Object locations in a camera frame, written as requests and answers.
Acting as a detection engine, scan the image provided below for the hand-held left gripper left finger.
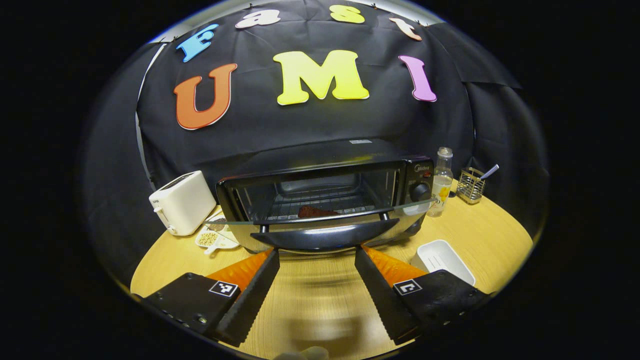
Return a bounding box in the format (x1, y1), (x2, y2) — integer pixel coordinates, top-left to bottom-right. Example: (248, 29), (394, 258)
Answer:
(142, 248), (281, 347)

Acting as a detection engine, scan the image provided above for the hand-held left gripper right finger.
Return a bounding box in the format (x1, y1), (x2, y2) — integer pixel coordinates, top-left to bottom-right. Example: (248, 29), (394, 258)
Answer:
(354, 245), (493, 346)

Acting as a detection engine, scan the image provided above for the black electric oven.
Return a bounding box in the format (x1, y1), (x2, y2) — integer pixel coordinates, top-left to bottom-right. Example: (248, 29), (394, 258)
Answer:
(204, 136), (437, 254)

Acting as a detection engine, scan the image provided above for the red meat slice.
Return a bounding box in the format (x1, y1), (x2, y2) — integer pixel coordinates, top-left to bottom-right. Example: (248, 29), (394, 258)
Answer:
(298, 205), (341, 219)

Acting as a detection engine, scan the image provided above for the white rectangular dish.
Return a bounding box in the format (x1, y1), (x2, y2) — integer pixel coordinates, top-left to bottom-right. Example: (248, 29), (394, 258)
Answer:
(410, 239), (477, 287)

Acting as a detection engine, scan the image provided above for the white plate of beans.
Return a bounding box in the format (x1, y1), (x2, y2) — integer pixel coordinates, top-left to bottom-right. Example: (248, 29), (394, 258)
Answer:
(195, 227), (240, 251)

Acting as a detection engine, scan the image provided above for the white plate of dark seeds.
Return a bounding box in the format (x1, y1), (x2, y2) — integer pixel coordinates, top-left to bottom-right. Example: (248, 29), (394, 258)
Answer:
(206, 212), (230, 232)

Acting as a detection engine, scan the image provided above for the white toaster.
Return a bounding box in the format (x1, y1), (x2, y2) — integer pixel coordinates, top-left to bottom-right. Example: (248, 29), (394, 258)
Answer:
(148, 170), (217, 237)

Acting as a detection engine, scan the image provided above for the clear glass bottle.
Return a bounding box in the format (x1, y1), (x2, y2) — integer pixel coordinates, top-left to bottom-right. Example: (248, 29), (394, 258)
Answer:
(426, 146), (455, 218)

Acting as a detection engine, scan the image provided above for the wire mesh holder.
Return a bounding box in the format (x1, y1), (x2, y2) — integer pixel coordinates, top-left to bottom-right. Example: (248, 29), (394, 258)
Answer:
(456, 167), (487, 205)

